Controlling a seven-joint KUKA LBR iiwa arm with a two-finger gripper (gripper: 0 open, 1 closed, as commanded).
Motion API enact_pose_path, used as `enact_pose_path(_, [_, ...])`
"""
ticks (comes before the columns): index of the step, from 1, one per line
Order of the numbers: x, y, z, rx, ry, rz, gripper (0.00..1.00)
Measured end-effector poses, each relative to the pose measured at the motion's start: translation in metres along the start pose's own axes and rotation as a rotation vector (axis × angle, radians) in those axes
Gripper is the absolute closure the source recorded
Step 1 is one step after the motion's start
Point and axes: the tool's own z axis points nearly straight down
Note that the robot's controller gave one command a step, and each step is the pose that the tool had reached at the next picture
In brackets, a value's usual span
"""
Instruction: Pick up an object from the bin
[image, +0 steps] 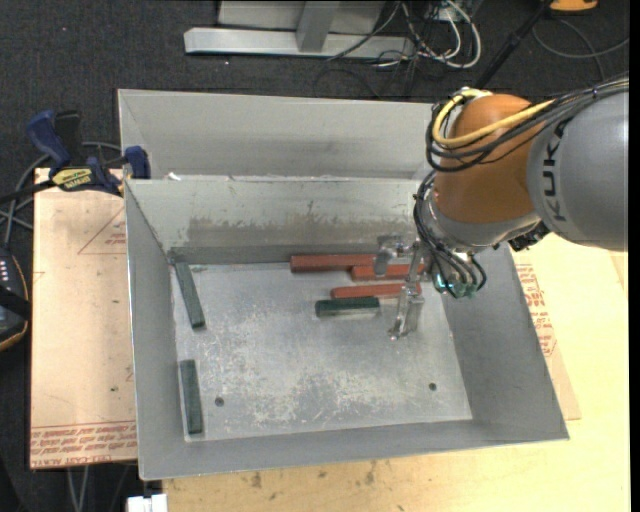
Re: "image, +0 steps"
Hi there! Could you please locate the black cylinder on white bracket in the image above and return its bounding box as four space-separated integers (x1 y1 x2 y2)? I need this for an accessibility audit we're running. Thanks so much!
507 222 550 253

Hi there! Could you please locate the red-brown flat block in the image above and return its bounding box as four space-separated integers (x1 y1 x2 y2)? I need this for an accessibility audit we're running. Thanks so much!
329 281 422 301
349 263 426 283
289 253 380 274

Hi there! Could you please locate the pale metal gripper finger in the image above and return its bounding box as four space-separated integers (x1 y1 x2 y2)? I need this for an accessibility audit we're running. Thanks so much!
406 297 426 335
387 298 411 342

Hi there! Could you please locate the grey metal bin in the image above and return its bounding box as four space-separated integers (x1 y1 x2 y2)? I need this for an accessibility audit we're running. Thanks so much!
117 88 570 482

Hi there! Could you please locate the dark green flat block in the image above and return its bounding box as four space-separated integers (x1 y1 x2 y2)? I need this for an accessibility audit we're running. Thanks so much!
173 261 208 330
178 358 206 436
314 295 382 319

